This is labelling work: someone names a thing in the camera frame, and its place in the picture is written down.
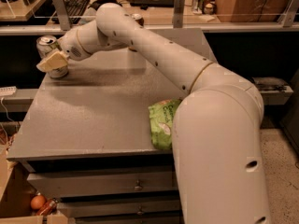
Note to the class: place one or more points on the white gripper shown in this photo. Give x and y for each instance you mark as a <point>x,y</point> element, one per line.
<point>70,48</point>

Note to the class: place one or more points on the white green 7up can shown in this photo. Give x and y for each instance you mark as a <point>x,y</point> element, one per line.
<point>45,45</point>

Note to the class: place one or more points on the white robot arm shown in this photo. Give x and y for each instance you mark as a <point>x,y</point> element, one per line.
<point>216,129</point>

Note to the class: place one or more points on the gold brown soda can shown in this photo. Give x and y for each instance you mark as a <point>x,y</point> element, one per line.
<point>139,19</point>

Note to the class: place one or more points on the black keyboard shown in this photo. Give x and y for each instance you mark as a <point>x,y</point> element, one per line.
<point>74,8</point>

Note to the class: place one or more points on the white power strip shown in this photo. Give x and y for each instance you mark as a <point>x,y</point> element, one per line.
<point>7,91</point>

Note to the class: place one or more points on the black headphones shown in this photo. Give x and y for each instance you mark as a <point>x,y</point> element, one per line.
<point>96,4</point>

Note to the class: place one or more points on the grey drawer cabinet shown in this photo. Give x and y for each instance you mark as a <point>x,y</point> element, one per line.
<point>97,118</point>

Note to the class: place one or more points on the green dang chips bag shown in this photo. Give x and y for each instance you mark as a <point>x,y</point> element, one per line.
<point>161,117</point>

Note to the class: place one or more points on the top grey drawer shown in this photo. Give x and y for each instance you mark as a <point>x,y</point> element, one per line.
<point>103,182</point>

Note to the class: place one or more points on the grey drawer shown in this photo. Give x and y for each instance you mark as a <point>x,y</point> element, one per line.
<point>155,219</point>
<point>103,182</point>
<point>118,207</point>

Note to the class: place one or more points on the orange ball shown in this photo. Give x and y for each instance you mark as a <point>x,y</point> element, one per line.
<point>37,202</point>

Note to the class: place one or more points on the red bottle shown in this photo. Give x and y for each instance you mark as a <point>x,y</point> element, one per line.
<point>49,206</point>

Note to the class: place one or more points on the small jar on desk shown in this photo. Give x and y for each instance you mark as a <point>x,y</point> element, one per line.
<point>209,9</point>

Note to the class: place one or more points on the middle grey drawer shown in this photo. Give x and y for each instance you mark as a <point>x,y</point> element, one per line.
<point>118,207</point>

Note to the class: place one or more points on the brown cardboard box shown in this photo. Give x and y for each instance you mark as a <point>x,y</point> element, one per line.
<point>250,10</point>

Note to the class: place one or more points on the bottom grey drawer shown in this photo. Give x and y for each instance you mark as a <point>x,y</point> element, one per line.
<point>155,219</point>

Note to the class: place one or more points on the left metal bracket post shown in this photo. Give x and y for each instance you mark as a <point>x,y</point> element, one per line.
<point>62,15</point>

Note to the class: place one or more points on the metal bracket post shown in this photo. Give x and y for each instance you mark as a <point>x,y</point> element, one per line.
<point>62,15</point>
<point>178,13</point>

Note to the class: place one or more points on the middle metal bracket post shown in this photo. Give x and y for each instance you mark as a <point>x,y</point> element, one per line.
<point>178,13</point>

